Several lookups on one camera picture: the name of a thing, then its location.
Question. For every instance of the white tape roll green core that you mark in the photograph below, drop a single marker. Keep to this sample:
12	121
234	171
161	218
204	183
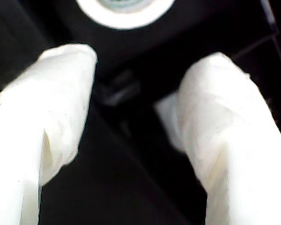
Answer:
126	20

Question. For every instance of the black compartment tray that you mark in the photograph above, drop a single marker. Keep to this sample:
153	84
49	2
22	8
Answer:
131	164

